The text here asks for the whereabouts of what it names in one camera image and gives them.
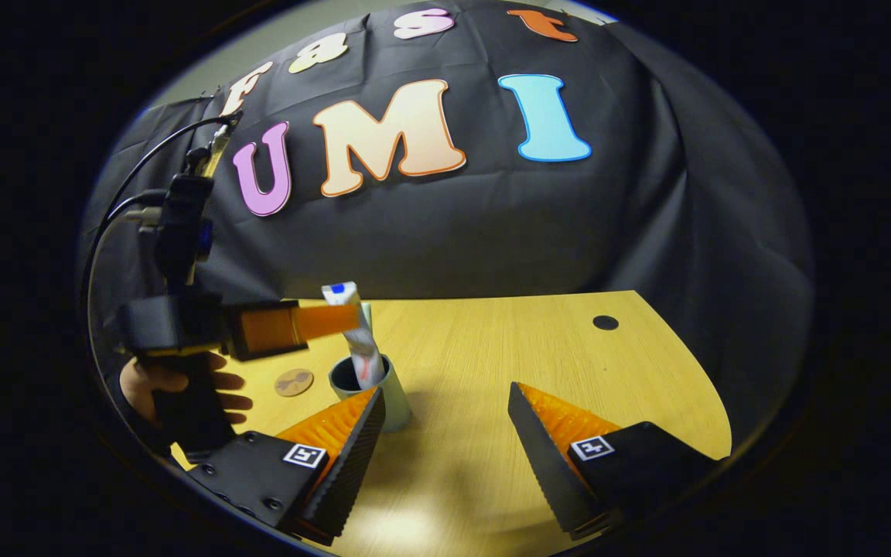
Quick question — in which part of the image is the black cable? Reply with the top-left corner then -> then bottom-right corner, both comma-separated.
84,190 -> 169,349
101,112 -> 244,227

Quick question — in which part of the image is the round cork coaster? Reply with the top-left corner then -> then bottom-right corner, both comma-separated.
274,368 -> 316,398

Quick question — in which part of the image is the pale blue cup wooden handle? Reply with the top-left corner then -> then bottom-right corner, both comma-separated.
328,354 -> 414,434

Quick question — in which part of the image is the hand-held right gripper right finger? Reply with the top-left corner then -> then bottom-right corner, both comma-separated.
507,381 -> 725,541

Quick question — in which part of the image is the white toothpaste tube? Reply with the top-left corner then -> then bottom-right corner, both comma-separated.
321,281 -> 386,390

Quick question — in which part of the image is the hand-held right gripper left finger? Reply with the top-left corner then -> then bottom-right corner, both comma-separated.
186,387 -> 386,546

